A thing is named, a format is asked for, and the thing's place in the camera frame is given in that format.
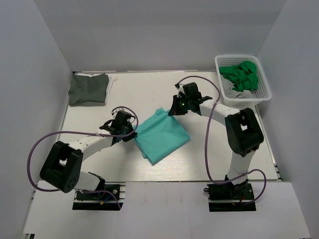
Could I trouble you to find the teal t-shirt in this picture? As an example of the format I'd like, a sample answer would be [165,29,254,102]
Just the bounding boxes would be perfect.
[135,108,190,165]

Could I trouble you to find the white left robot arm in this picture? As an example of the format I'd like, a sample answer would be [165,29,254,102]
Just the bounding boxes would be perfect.
[39,120,138,193]

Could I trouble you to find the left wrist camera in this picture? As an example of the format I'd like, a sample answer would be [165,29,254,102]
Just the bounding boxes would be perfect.
[111,110,132,128]

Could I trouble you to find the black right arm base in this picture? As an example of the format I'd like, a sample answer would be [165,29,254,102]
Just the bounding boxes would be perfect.
[203,183,256,212]

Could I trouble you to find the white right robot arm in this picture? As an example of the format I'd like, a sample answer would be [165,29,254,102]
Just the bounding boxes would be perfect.
[168,95,264,188]

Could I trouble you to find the crumpled green t-shirt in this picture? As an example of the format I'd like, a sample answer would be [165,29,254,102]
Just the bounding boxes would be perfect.
[219,61,259,92]

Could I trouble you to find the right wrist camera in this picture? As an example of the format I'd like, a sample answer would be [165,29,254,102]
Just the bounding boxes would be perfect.
[174,82,202,101]

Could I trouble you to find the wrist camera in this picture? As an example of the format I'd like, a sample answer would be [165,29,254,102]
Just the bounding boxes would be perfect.
[111,110,132,128]
[174,82,202,101]

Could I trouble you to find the crumpled grey t-shirt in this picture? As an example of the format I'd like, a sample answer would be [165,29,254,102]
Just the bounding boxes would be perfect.
[221,78,256,99]

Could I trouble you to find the folded dark olive t-shirt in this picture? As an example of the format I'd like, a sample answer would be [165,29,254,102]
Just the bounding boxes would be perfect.
[68,73,110,106]

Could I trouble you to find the white plastic basket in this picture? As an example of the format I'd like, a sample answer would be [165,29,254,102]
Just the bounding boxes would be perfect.
[215,55,272,109]

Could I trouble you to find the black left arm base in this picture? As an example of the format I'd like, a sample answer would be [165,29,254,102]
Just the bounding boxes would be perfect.
[72,183,126,211]

